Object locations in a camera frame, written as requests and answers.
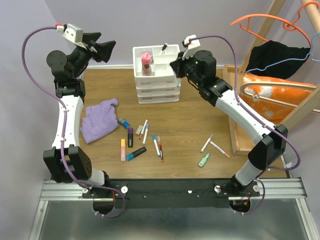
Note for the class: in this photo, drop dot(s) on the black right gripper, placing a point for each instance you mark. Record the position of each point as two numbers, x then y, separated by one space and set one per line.
178 64

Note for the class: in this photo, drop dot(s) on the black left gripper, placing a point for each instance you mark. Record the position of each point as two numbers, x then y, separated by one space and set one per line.
104 49

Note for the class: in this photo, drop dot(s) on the black cap white marker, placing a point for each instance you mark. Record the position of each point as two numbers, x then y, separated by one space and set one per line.
163 49

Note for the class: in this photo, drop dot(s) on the white plastic drawer organizer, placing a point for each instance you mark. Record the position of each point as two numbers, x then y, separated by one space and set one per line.
161 86

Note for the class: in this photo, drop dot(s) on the pink cap pencil tube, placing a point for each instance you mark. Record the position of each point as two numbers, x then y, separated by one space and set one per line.
146 60

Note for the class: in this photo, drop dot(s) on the blue cap white pen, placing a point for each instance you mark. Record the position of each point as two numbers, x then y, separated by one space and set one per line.
156 145

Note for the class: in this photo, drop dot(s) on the light blue white pen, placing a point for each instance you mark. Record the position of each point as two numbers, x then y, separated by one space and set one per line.
145 134

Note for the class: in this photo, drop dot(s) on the salmon tip white pen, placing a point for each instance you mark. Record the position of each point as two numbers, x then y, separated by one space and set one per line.
143 129

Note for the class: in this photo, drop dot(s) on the grey white marker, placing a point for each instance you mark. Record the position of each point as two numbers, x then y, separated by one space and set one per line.
206 143

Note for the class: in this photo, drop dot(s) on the pink white marker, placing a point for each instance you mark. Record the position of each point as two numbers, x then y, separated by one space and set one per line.
219 149

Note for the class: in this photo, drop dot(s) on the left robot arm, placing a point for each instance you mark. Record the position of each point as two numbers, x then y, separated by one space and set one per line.
66 161

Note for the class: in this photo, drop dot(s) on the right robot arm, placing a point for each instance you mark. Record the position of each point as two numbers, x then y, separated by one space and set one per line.
269 146

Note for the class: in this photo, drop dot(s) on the purple cloth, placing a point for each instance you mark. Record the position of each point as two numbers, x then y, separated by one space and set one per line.
99 121

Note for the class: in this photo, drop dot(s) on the wooden hanger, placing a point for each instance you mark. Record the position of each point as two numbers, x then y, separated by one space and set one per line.
287 94

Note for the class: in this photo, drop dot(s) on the purple black highlighter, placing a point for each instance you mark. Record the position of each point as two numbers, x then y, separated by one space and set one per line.
130 137

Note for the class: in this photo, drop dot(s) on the orange red pen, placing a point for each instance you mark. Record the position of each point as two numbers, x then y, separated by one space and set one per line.
160 148

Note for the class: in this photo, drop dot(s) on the black garment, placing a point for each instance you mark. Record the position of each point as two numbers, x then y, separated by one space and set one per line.
277 57

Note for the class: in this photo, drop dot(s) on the green stapler remover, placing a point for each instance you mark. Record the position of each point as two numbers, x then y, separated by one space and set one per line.
204 160

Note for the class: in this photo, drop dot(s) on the orange white tie-dye garment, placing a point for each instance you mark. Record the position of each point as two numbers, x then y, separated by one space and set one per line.
273 98

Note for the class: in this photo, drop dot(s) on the orange pink highlighter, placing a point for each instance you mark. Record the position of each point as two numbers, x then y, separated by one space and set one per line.
123 150

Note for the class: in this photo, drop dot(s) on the blue black highlighter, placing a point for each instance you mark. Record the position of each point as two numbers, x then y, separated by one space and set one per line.
136 153

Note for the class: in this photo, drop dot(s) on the orange plastic hanger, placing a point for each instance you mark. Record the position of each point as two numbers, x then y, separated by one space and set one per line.
311 7

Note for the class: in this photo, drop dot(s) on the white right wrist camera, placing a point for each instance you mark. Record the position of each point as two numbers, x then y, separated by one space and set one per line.
191 45

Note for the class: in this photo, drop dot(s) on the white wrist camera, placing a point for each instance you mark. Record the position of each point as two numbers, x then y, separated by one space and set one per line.
191 45
72 33

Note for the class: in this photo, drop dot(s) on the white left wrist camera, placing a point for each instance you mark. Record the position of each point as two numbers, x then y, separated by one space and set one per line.
72 33

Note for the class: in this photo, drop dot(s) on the aluminium frame rail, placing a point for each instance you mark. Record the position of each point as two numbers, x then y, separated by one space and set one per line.
270 189

